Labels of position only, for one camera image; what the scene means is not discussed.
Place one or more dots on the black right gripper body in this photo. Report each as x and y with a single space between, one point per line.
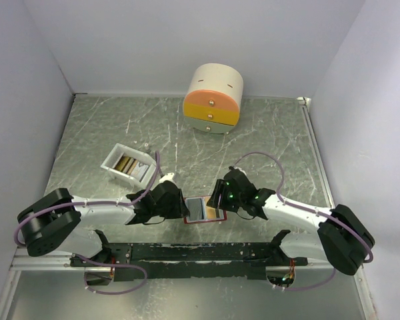
230 201

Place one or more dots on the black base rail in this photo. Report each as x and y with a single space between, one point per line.
183 261

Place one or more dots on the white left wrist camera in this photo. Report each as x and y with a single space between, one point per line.
168 177

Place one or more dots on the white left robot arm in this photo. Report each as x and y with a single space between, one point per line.
62 222

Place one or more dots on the white card tray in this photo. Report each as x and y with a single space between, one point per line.
117 151

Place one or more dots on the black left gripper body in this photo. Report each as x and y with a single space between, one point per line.
174 209

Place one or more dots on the aluminium frame rail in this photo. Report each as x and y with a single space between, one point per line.
54 261
304 103

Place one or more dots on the red card holder wallet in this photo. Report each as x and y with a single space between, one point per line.
205 199

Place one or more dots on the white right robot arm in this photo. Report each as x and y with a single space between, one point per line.
334 235

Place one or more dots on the white VIP portrait card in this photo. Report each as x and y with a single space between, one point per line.
139 170

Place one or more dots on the gold striped credit card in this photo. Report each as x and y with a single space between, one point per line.
212 213

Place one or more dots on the aluminium front frame rail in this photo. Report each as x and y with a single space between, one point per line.
54 261

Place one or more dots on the round three-drawer mini cabinet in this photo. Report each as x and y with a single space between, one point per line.
213 101

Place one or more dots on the yellow card in tray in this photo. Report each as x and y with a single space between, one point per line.
124 164

